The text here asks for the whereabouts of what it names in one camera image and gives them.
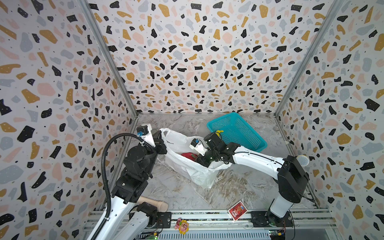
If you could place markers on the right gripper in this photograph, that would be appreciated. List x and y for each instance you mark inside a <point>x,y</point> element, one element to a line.
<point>204,158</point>

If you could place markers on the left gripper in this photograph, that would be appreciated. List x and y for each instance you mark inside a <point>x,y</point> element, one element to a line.
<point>160,143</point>

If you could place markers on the red dragon fruit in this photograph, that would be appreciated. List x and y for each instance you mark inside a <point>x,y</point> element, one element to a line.
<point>190,156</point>

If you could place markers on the white plastic bag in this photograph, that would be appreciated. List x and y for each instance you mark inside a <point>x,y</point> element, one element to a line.
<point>178,144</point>

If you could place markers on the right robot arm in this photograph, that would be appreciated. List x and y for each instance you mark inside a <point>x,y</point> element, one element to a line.
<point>287,172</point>

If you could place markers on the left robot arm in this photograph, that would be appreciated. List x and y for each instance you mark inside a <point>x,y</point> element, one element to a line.
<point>124,218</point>

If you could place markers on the teal plastic basket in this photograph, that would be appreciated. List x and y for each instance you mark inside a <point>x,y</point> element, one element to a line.
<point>235,129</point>

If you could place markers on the beige wooden pestle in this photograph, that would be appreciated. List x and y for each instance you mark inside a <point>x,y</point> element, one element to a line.
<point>162,206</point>

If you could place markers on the red card pack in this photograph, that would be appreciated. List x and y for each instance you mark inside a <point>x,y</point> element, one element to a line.
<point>237,211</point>

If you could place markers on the pink yellow flower toy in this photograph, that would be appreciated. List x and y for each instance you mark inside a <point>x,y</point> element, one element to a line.
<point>182,226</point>

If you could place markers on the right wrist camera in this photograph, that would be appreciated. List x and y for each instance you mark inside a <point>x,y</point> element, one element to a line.
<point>198,147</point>

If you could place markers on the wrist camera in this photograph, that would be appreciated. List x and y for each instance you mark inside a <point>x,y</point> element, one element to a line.
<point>145,133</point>
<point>198,147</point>

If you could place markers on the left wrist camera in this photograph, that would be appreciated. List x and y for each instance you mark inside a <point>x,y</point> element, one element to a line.
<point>145,133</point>

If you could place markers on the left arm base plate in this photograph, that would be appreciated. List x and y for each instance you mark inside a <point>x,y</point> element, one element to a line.
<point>160,220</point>

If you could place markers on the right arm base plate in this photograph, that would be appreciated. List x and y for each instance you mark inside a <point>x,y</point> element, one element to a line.
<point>262,219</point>

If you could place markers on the aluminium rail frame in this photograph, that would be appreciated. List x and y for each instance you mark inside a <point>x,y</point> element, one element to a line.
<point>309,224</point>

